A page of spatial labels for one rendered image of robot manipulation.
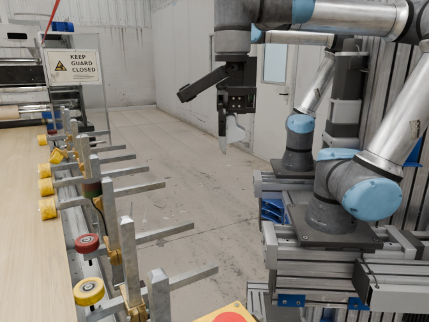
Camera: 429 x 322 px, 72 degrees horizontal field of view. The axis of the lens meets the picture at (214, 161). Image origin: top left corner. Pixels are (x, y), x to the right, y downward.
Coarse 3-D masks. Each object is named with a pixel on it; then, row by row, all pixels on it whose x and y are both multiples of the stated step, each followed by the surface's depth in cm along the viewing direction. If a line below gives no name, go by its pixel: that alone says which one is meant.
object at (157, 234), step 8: (176, 224) 123; (184, 224) 123; (192, 224) 124; (152, 232) 117; (160, 232) 118; (168, 232) 119; (176, 232) 121; (136, 240) 113; (144, 240) 115; (152, 240) 117; (104, 248) 108; (88, 256) 105; (96, 256) 107
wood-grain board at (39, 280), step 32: (32, 128) 276; (0, 160) 188; (32, 160) 188; (0, 192) 143; (32, 192) 143; (0, 224) 115; (32, 224) 115; (0, 256) 97; (32, 256) 97; (64, 256) 97; (0, 288) 83; (32, 288) 83; (64, 288) 83; (0, 320) 73; (32, 320) 73; (64, 320) 73
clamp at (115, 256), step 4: (104, 236) 113; (104, 240) 110; (108, 244) 108; (120, 244) 108; (108, 248) 106; (120, 248) 106; (108, 252) 105; (112, 252) 104; (116, 252) 103; (120, 252) 104; (108, 256) 107; (112, 256) 103; (116, 256) 103; (120, 256) 104; (108, 260) 104; (112, 260) 103; (116, 260) 104; (120, 260) 104; (116, 264) 104
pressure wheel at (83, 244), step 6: (84, 234) 107; (90, 234) 107; (96, 234) 107; (78, 240) 104; (84, 240) 104; (90, 240) 105; (96, 240) 104; (78, 246) 101; (84, 246) 101; (90, 246) 102; (96, 246) 104; (78, 252) 103; (84, 252) 102; (90, 252) 103; (90, 264) 108
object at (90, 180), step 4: (84, 180) 96; (88, 180) 96; (92, 180) 96; (96, 180) 96; (88, 184) 93; (92, 200) 98; (96, 208) 99; (100, 212) 100; (104, 220) 101; (104, 224) 102
